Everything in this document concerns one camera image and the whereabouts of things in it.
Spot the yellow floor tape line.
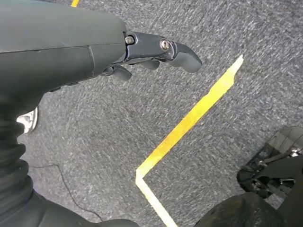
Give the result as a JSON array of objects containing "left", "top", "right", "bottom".
[{"left": 135, "top": 54, "right": 244, "bottom": 227}]

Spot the black robot lower body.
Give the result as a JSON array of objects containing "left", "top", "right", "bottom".
[{"left": 194, "top": 125, "right": 303, "bottom": 227}]

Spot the thin black floor cable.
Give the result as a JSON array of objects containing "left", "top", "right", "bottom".
[{"left": 31, "top": 164, "right": 104, "bottom": 221}]

